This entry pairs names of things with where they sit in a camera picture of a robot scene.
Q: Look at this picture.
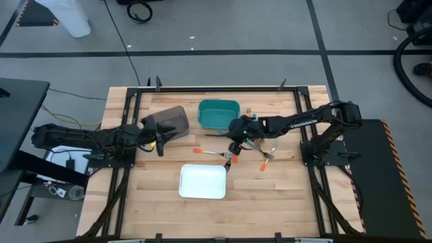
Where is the white cone-shaped object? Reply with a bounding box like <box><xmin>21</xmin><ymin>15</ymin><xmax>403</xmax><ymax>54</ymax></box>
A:
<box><xmin>34</xmin><ymin>0</ymin><xmax>92</xmax><ymax>38</ymax></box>

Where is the orange-handled silver fork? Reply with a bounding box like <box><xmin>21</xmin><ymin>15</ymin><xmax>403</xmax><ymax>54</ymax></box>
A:
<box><xmin>192</xmin><ymin>147</ymin><xmax>234</xmax><ymax>159</ymax></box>
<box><xmin>259</xmin><ymin>140</ymin><xmax>280</xmax><ymax>172</ymax></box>

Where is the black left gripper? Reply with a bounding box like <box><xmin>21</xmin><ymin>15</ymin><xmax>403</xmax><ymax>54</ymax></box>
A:
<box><xmin>140</xmin><ymin>115</ymin><xmax>179</xmax><ymax>146</ymax></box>

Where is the wooden utensil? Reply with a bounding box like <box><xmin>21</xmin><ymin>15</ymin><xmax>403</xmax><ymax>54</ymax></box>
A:
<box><xmin>253</xmin><ymin>138</ymin><xmax>267</xmax><ymax>153</ymax></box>

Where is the coiled black cable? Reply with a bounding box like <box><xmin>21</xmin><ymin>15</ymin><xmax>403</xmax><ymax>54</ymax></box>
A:
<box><xmin>126</xmin><ymin>0</ymin><xmax>154</xmax><ymax>25</ymax></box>

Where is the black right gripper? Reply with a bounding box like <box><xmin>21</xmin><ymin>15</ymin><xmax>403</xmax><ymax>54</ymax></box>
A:
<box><xmin>205</xmin><ymin>115</ymin><xmax>264</xmax><ymax>142</ymax></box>

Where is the teal plastic bin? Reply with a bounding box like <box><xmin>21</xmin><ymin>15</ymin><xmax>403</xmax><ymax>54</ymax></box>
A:
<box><xmin>197</xmin><ymin>99</ymin><xmax>242</xmax><ymax>132</ymax></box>

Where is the black floor equipment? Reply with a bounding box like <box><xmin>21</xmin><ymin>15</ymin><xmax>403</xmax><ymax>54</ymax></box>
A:
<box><xmin>396</xmin><ymin>0</ymin><xmax>432</xmax><ymax>47</ymax></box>

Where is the long black floor cable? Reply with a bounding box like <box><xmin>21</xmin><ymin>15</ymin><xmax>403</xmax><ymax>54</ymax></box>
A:
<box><xmin>103</xmin><ymin>0</ymin><xmax>141</xmax><ymax>87</ymax></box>

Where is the orange-handled black fork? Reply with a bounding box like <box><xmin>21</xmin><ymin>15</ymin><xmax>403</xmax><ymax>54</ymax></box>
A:
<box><xmin>223</xmin><ymin>154</ymin><xmax>239</xmax><ymax>172</ymax></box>

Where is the clear plastic cup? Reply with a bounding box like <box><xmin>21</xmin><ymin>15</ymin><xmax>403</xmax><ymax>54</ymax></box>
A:
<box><xmin>68</xmin><ymin>184</ymin><xmax>86</xmax><ymax>201</ymax></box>

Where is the black wheel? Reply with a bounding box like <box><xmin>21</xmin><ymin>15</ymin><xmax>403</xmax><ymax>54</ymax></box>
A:
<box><xmin>413</xmin><ymin>62</ymin><xmax>432</xmax><ymax>77</ymax></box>

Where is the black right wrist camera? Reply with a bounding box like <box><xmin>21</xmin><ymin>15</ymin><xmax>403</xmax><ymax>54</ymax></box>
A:
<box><xmin>228</xmin><ymin>141</ymin><xmax>242</xmax><ymax>157</ymax></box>

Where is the black desk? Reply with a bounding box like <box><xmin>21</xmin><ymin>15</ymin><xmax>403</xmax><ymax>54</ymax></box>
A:
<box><xmin>0</xmin><ymin>78</ymin><xmax>89</xmax><ymax>226</ymax></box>

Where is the smoky grey plastic bin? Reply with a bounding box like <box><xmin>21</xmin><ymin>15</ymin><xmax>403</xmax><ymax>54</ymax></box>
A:
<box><xmin>145</xmin><ymin>105</ymin><xmax>190</xmax><ymax>140</ymax></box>

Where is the white paper sheet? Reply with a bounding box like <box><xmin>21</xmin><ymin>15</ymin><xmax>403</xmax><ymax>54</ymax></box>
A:
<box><xmin>45</xmin><ymin>144</ymin><xmax>95</xmax><ymax>171</ymax></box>

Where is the black aluminium table frame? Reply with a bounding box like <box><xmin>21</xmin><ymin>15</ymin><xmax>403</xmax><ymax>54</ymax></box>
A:
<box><xmin>80</xmin><ymin>76</ymin><xmax>364</xmax><ymax>243</ymax></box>

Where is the white plastic bin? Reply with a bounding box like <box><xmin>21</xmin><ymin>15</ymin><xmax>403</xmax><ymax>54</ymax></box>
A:
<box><xmin>178</xmin><ymin>163</ymin><xmax>227</xmax><ymax>200</ymax></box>

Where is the thick black hose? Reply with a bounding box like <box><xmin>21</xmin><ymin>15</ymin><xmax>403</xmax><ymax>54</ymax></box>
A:
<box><xmin>392</xmin><ymin>26</ymin><xmax>432</xmax><ymax>109</ymax></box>

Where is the hazard-striped floor mat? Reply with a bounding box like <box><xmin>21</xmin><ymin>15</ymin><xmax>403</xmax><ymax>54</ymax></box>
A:
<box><xmin>15</xmin><ymin>0</ymin><xmax>61</xmax><ymax>28</ymax></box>

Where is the black hazard-striped platform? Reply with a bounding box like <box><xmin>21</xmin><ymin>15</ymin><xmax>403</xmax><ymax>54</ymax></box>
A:
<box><xmin>339</xmin><ymin>118</ymin><xmax>429</xmax><ymax>240</ymax></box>

